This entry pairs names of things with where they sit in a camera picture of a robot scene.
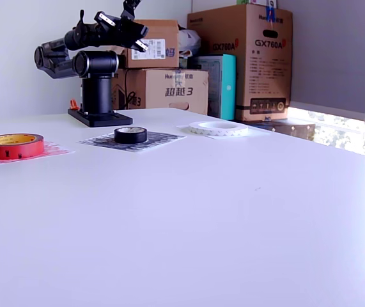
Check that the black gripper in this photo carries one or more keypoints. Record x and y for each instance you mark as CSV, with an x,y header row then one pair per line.
x,y
108,33

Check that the black tape roll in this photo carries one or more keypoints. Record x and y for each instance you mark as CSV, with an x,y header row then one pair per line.
x,y
131,137

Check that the white tape roll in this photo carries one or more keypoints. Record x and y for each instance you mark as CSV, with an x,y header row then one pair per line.
x,y
217,132

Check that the red tape roll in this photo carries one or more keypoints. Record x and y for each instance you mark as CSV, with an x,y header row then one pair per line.
x,y
12,152

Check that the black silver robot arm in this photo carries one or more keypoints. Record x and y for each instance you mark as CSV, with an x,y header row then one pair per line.
x,y
97,92

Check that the cardboard box shipping label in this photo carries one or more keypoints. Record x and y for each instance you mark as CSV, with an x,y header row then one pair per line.
x,y
163,32

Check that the white plastic bag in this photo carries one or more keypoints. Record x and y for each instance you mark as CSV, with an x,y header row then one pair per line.
x,y
190,41

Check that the cardboard box blue print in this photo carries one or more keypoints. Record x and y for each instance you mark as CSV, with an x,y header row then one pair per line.
x,y
169,92

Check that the orange clamp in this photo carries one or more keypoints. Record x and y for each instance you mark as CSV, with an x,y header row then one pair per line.
x,y
73,105

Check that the blank white paper sheet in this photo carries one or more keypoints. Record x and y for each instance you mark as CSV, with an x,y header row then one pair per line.
x,y
182,128

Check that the black scribbled paper sheet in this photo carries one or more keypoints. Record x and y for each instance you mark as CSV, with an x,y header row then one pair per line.
x,y
163,139

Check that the teal product box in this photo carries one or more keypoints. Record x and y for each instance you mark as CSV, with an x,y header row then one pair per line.
x,y
228,89

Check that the green white packet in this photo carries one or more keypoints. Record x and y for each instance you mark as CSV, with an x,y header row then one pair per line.
x,y
249,1

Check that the red scribbled paper sheet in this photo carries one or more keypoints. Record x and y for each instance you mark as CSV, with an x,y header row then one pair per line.
x,y
56,150

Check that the large brown cardboard box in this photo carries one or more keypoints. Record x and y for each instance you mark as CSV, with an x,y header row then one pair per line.
x,y
265,80

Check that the grey roller blind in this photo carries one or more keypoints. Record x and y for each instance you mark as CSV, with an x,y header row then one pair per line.
x,y
329,48

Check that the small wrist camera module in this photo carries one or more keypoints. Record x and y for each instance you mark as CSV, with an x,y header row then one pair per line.
x,y
129,9

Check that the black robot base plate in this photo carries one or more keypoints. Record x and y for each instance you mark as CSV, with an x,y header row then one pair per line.
x,y
105,121

